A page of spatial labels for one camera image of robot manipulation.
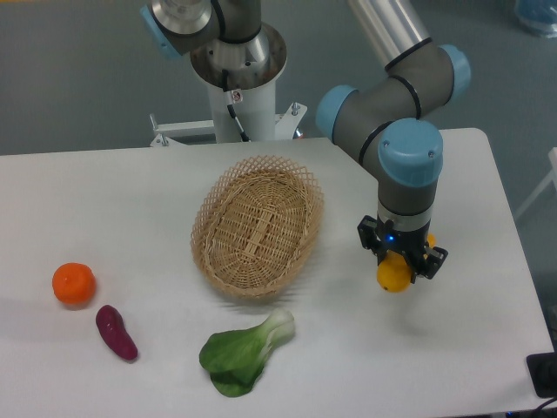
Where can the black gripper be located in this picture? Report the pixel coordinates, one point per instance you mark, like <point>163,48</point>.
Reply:
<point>416,246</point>

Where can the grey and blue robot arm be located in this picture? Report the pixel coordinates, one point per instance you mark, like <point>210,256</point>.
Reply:
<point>384,129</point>

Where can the woven wicker basket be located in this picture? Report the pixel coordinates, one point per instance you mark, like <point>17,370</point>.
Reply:
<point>257,226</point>

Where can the black device at table edge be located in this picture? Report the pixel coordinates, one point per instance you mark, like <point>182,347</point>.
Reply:
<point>542,370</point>

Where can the green bok choy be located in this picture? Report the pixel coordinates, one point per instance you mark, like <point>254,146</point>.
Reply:
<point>235,359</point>

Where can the blue plastic bag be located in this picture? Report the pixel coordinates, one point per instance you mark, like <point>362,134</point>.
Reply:
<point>537,16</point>

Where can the purple sweet potato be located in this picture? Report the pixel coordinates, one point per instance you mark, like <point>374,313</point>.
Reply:
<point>111,328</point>

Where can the orange tangerine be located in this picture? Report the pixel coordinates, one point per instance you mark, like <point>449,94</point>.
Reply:
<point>74,283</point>

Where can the white frame at right edge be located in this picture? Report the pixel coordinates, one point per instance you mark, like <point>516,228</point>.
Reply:
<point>548,180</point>

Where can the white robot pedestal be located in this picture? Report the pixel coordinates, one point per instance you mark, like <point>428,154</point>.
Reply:
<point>240,80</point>

